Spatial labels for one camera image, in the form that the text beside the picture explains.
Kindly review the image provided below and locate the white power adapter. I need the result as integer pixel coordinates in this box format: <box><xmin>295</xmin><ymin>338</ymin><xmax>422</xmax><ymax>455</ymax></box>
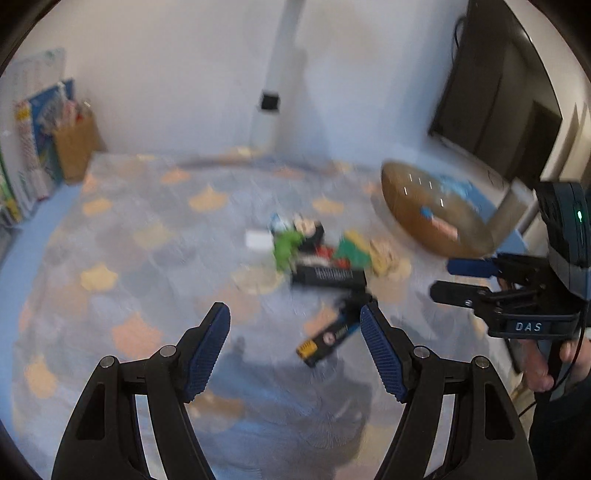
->
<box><xmin>245</xmin><ymin>230</ymin><xmax>274</xmax><ymax>251</ymax></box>

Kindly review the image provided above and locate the white floor lamp pole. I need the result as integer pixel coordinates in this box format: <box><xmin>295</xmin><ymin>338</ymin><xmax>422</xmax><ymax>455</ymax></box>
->
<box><xmin>249</xmin><ymin>0</ymin><xmax>305</xmax><ymax>155</ymax></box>

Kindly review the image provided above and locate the black haired mouse figurine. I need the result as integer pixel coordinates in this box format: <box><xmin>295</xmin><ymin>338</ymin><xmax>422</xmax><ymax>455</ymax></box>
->
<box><xmin>293</xmin><ymin>214</ymin><xmax>325</xmax><ymax>253</ymax></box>

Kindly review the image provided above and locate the blue rectangular box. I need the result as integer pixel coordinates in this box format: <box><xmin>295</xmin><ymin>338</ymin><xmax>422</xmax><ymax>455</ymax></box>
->
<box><xmin>420</xmin><ymin>206</ymin><xmax>435</xmax><ymax>220</ymax></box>

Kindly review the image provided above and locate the red fries toy pack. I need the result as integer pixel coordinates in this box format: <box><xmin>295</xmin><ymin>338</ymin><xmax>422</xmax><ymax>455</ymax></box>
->
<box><xmin>315</xmin><ymin>245</ymin><xmax>351</xmax><ymax>269</ymax></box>

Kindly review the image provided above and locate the person's right hand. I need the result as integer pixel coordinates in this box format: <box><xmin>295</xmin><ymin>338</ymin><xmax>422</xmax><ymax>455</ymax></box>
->
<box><xmin>510</xmin><ymin>336</ymin><xmax>591</xmax><ymax>393</ymax></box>

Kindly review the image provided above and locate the red dress doll figurine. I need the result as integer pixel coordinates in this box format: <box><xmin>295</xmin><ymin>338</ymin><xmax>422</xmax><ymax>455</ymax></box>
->
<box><xmin>431</xmin><ymin>216</ymin><xmax>459</xmax><ymax>241</ymax></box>

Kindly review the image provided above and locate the blue plastic bag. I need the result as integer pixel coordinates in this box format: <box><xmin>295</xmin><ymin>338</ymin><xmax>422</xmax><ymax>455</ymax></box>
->
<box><xmin>438</xmin><ymin>175</ymin><xmax>478</xmax><ymax>211</ymax></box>

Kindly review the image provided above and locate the white cylindrical appliance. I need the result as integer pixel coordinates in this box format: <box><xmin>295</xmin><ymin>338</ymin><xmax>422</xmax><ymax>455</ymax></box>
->
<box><xmin>487</xmin><ymin>179</ymin><xmax>534</xmax><ymax>250</ymax></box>

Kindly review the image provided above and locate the amber ribbed glass bowl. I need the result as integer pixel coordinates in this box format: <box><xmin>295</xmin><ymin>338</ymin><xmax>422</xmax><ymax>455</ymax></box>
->
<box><xmin>381</xmin><ymin>161</ymin><xmax>494</xmax><ymax>258</ymax></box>

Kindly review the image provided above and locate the green toy figure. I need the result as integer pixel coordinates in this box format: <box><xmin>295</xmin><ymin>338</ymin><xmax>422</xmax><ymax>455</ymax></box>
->
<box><xmin>273</xmin><ymin>230</ymin><xmax>304</xmax><ymax>272</ymax></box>

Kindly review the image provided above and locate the brown cardboard box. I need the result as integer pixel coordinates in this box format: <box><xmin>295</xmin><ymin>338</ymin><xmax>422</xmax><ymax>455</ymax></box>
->
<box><xmin>53</xmin><ymin>113</ymin><xmax>104</xmax><ymax>185</ymax></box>

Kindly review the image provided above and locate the black yellow battery pack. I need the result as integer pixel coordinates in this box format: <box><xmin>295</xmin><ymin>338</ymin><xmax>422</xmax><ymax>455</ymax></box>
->
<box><xmin>296</xmin><ymin>291</ymin><xmax>377</xmax><ymax>368</ymax></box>

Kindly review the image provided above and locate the teal dragon toy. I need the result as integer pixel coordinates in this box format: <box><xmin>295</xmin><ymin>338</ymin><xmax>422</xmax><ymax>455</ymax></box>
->
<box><xmin>332</xmin><ymin>230</ymin><xmax>372</xmax><ymax>269</ymax></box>

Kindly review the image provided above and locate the stack of books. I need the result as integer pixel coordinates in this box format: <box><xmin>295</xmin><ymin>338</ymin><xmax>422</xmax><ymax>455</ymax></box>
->
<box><xmin>1</xmin><ymin>48</ymin><xmax>74</xmax><ymax>224</ymax></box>

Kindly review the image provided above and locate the black wall television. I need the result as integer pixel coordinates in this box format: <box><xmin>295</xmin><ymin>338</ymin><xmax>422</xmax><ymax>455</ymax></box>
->
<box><xmin>429</xmin><ymin>1</ymin><xmax>562</xmax><ymax>188</ymax></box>

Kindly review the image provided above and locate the patterned grey orange rug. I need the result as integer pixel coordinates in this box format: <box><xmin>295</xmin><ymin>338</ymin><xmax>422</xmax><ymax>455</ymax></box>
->
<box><xmin>12</xmin><ymin>155</ymin><xmax>518</xmax><ymax>479</ymax></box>

